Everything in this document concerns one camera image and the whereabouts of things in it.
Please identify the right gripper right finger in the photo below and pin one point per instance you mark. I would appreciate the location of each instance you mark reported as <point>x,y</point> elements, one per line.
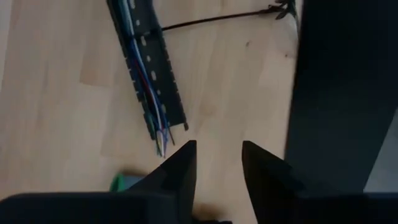
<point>270,180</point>

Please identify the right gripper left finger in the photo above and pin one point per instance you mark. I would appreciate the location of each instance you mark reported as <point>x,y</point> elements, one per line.
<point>180,174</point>

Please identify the black duct cover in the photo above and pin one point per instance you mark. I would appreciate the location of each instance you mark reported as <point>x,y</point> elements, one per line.
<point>335,93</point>

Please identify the black zip tie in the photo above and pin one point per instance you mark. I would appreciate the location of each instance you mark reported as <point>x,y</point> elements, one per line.
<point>217,18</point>

